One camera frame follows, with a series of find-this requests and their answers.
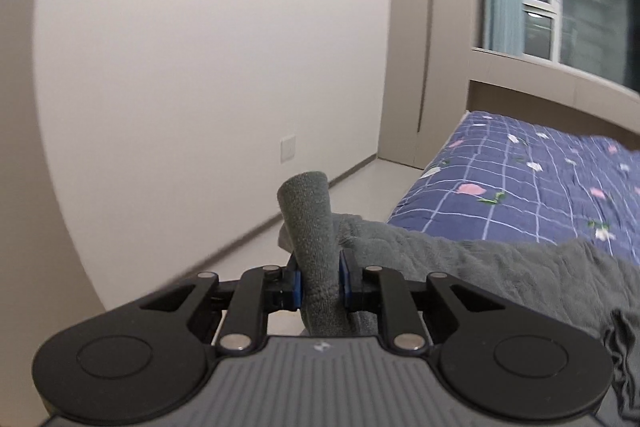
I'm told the white wall socket plate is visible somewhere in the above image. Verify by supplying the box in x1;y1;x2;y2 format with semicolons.
279;135;298;164

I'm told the blue checked floral quilt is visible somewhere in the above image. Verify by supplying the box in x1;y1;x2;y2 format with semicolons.
387;110;640;269

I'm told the beige tall wardrobe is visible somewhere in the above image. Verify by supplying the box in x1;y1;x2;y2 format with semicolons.
379;0;485;170

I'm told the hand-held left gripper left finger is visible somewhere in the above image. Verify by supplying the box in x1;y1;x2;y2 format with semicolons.
140;264;304;354

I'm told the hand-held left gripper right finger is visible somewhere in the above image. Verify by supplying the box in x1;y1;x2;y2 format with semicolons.
338;251;497;354

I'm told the beige window bench cabinet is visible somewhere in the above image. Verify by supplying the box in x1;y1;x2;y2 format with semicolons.
467;48;640;138

